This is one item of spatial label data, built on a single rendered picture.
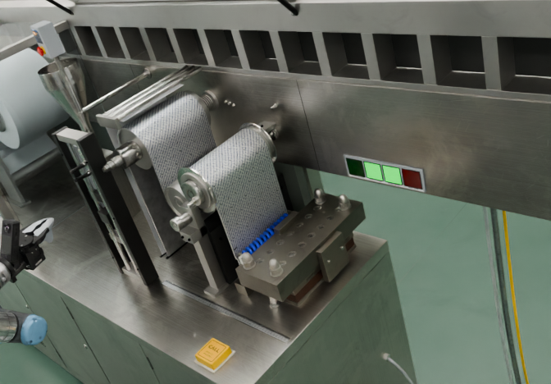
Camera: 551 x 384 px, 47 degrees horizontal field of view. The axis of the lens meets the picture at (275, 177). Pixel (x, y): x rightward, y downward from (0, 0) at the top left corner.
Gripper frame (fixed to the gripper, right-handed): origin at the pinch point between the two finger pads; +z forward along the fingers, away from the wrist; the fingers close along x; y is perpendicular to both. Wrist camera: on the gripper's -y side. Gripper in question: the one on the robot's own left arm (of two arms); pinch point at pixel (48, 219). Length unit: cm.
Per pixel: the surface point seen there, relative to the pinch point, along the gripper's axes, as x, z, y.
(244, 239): 53, 19, 11
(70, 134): 4.1, 14.6, -20.9
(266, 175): 56, 34, -2
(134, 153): 20.9, 20.3, -13.4
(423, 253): 74, 141, 115
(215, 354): 59, -12, 24
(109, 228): 6.7, 14.3, 13.3
